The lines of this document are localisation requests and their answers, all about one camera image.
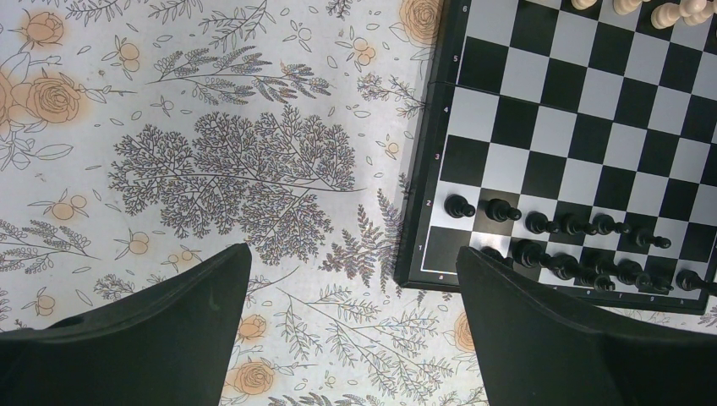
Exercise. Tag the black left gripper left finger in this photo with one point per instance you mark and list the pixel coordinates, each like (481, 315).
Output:
(168, 344)

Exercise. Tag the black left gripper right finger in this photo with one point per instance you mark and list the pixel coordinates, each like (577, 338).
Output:
(537, 346)

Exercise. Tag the black chess pawn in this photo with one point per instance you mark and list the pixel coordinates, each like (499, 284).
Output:
(567, 267)
(497, 256)
(457, 206)

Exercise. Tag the black chess piece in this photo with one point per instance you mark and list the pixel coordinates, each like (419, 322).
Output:
(689, 280)
(531, 255)
(538, 223)
(500, 210)
(643, 237)
(572, 224)
(631, 273)

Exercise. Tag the black chess piece eleventh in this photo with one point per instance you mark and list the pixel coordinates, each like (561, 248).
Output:
(605, 224)

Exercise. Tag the black silver chess board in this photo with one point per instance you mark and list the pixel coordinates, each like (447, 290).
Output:
(563, 110)

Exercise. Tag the floral table mat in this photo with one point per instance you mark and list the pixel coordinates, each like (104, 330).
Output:
(140, 138)

